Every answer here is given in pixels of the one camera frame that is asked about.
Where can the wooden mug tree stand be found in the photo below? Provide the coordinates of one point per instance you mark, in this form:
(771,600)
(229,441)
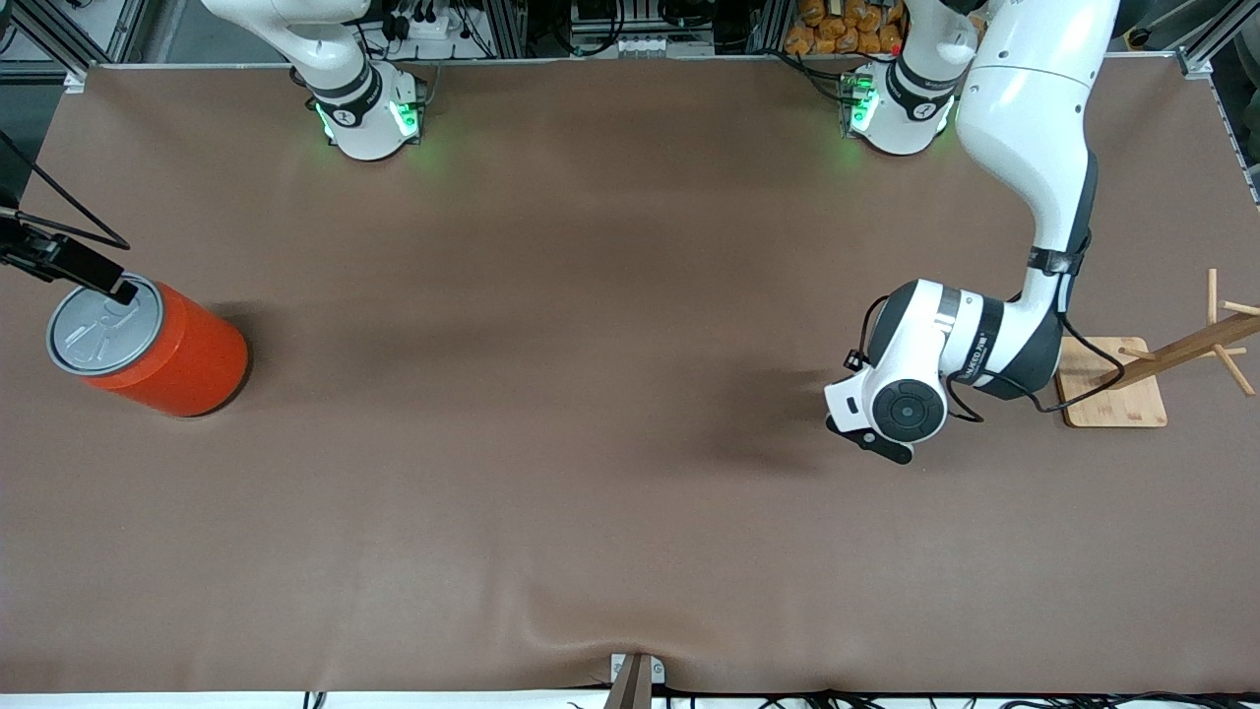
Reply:
(1112,394)

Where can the metal table edge clamp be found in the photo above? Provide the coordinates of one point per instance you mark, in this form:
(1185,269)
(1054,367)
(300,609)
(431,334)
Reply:
(633,679)

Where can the white power strip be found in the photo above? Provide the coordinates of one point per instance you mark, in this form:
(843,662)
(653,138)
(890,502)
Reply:
(423,20)

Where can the orange snack bag pile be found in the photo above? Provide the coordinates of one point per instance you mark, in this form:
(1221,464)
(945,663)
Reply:
(847,30)

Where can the brown table cover mat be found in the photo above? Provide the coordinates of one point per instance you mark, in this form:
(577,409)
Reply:
(591,394)

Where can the orange canister with grey lid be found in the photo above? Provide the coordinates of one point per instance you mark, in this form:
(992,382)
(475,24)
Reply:
(187,364)

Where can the metal corner bracket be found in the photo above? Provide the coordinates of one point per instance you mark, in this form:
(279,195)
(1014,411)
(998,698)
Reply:
(77,79)
(1196,64)

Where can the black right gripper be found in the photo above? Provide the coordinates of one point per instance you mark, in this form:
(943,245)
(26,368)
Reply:
(61,258)

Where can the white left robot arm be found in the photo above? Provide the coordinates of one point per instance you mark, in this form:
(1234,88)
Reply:
(1024,118)

